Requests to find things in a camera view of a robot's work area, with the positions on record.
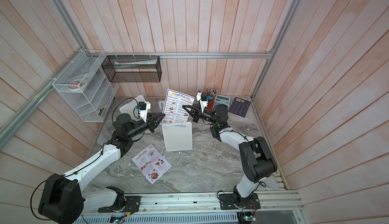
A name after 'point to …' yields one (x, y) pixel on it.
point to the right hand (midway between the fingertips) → (182, 107)
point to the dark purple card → (239, 107)
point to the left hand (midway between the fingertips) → (164, 116)
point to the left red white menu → (151, 163)
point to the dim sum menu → (175, 114)
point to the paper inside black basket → (124, 64)
